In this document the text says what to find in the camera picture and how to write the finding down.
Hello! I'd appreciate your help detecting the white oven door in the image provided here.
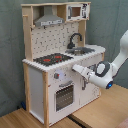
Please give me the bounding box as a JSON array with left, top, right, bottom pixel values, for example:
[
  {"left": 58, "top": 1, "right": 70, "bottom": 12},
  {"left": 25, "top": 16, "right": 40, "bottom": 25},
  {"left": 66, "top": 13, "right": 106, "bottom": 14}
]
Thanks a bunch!
[{"left": 49, "top": 80, "right": 79, "bottom": 125}]

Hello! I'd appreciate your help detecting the toy microwave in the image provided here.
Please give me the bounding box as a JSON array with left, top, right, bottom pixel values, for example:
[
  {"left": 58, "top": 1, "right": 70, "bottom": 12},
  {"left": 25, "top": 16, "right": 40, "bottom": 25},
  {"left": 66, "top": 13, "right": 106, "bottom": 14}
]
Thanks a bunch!
[{"left": 66, "top": 3, "right": 90, "bottom": 21}]

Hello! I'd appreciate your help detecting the left stove knob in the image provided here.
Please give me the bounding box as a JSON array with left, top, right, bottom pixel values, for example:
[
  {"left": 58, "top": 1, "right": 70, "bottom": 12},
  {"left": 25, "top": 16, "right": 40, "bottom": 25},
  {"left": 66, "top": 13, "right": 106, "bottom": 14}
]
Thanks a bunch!
[{"left": 54, "top": 73, "right": 60, "bottom": 79}]

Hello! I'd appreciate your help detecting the black toy stovetop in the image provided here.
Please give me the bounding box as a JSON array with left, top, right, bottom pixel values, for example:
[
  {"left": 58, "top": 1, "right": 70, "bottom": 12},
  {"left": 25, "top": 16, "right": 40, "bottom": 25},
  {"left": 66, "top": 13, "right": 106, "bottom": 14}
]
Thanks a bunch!
[{"left": 34, "top": 53, "right": 71, "bottom": 66}]

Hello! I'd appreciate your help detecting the wooden toy kitchen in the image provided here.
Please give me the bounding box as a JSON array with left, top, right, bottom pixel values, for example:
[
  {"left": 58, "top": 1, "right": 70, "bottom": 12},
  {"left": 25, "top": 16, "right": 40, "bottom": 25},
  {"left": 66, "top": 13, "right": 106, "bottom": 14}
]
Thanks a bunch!
[{"left": 22, "top": 2, "right": 105, "bottom": 128}]

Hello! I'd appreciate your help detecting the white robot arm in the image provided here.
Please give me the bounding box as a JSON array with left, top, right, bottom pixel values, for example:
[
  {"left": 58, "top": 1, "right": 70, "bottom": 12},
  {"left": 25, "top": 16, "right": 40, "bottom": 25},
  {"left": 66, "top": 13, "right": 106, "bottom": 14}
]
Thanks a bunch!
[{"left": 73, "top": 30, "right": 128, "bottom": 89}]

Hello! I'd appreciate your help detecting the white cabinet door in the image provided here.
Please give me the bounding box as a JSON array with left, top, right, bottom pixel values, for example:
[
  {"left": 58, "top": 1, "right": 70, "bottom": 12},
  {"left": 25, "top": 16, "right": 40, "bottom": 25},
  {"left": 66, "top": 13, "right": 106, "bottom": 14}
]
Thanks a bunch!
[{"left": 79, "top": 55, "right": 102, "bottom": 106}]

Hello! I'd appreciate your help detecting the black toy faucet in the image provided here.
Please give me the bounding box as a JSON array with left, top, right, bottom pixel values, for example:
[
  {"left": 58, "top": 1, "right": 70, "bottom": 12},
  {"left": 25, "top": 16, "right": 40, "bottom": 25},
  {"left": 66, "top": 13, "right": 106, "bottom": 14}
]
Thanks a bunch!
[{"left": 67, "top": 33, "right": 82, "bottom": 49}]

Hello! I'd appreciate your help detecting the grey range hood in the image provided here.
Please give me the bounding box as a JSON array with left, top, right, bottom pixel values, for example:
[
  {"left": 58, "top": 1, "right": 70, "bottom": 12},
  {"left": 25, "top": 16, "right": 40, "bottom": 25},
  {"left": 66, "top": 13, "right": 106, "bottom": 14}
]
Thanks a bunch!
[{"left": 35, "top": 5, "right": 64, "bottom": 27}]

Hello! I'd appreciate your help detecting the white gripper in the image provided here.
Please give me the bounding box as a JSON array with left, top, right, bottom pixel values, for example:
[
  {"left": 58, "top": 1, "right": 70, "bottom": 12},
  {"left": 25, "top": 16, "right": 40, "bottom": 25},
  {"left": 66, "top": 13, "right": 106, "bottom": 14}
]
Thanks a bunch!
[{"left": 72, "top": 64, "right": 92, "bottom": 80}]

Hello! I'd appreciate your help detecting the grey toy sink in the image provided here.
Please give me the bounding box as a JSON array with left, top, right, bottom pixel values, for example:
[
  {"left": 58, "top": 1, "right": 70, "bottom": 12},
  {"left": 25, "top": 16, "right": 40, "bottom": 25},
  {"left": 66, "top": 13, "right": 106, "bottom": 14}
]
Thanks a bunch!
[{"left": 66, "top": 47, "right": 94, "bottom": 56}]

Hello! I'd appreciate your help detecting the grey ice dispenser panel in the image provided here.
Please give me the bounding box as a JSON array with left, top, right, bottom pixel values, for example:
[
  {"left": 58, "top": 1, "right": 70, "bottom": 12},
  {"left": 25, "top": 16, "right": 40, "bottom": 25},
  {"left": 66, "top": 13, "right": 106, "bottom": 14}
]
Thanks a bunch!
[{"left": 88, "top": 64, "right": 96, "bottom": 71}]

